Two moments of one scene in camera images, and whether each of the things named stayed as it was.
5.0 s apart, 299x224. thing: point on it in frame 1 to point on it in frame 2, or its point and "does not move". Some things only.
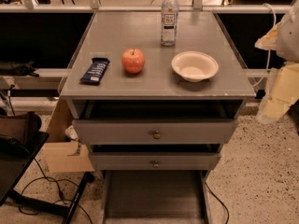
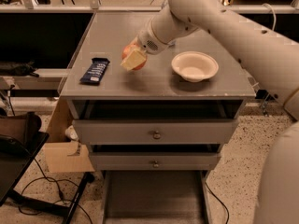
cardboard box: x=60 y=154 does not move
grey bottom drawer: x=154 y=196 does not move
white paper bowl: x=194 y=66 does not move
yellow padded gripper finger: x=268 y=41 to x=135 y=42
